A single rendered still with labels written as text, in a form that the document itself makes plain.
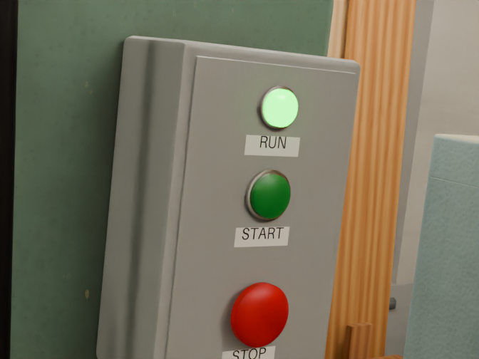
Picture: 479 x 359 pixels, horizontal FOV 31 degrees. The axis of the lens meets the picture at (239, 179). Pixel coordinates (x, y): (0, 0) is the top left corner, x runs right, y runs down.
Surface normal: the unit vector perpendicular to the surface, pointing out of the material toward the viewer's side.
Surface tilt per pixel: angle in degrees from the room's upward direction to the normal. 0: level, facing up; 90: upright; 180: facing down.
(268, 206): 93
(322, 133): 90
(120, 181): 90
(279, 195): 89
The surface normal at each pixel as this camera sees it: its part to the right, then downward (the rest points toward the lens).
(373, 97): 0.61, 0.11
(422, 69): -0.80, 0.00
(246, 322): 0.40, 0.18
